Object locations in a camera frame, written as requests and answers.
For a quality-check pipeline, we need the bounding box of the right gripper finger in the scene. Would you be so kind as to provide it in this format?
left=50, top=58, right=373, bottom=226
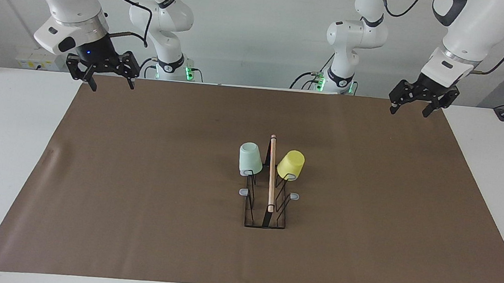
left=113, top=50, right=143, bottom=90
left=64, top=52, right=101, bottom=92

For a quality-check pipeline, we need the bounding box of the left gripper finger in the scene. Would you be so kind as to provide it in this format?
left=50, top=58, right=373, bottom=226
left=422, top=83, right=461, bottom=121
left=387, top=78, right=422, bottom=117

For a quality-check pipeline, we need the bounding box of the yellow plastic cup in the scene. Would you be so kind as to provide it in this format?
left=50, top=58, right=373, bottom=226
left=276, top=149, right=306, bottom=182

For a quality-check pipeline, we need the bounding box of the pale green plastic cup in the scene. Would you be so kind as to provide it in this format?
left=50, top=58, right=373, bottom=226
left=237, top=141, right=265, bottom=178

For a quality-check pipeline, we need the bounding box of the brown paper table mat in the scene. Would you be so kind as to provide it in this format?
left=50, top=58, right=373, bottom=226
left=0, top=64, right=504, bottom=283

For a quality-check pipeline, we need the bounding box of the black right base cable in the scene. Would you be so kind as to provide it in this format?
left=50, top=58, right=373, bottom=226
left=139, top=57, right=157, bottom=80

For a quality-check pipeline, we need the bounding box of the black base cable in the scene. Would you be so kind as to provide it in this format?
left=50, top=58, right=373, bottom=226
left=139, top=57, right=157, bottom=80
left=289, top=47, right=336, bottom=93

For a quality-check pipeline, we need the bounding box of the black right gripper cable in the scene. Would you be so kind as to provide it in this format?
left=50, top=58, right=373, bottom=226
left=78, top=0, right=153, bottom=49

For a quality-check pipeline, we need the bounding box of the white wall socket box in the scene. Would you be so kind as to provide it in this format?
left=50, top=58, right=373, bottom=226
left=15, top=48, right=71, bottom=73

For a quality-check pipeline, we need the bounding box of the black left base cable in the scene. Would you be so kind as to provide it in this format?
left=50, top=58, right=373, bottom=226
left=289, top=47, right=336, bottom=93

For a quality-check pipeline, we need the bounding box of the black wire cup rack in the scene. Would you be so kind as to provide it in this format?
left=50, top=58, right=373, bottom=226
left=235, top=132, right=305, bottom=232

